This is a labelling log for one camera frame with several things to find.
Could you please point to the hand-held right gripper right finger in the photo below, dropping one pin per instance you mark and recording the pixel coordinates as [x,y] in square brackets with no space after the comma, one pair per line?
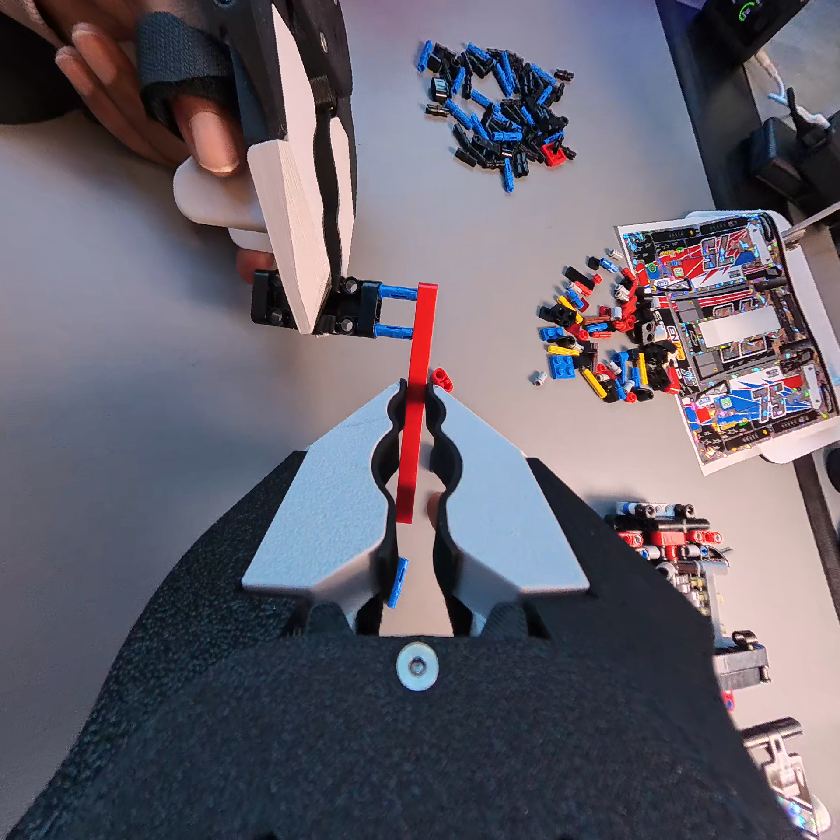
[505,525]

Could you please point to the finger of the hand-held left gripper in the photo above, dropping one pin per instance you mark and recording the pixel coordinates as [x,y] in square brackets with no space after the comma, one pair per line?
[295,229]
[342,177]

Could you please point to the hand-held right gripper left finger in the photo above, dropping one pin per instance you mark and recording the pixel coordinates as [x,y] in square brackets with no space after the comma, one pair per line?
[328,518]

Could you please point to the black lego frame block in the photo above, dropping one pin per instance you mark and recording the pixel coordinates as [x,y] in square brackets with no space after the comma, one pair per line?
[354,305]

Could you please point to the blue lego pin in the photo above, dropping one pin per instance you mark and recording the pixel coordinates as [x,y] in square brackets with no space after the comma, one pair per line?
[397,292]
[394,331]
[397,583]

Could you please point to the long red lego beam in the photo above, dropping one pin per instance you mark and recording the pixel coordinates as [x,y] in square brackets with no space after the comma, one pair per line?
[418,341]

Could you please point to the small red lego connector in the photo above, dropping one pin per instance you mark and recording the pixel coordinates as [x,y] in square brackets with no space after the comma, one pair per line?
[441,379]

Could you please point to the partly built lego car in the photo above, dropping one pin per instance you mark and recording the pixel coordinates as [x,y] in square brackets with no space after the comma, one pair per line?
[682,544]

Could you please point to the person's left hand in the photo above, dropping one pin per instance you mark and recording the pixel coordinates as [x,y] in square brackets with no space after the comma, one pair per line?
[105,79]

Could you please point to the pile of black blue pegs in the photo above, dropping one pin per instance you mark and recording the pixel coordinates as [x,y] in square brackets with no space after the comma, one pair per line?
[499,105]

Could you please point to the pile of mixed coloured bricks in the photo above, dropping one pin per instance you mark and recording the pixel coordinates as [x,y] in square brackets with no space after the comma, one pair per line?
[610,328]

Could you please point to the colourful sticker sheet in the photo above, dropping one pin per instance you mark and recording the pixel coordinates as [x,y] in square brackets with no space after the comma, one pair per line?
[735,341]

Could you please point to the white rounded board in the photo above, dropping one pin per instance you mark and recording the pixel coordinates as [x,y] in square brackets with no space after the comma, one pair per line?
[804,289]

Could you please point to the grey metal bar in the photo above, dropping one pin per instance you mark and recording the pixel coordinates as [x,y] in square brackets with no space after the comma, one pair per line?
[814,223]

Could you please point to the black charger adapter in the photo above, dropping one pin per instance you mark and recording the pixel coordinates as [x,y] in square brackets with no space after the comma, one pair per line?
[781,157]

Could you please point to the red lego frame piece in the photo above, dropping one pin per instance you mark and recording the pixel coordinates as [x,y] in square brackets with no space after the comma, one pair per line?
[554,155]

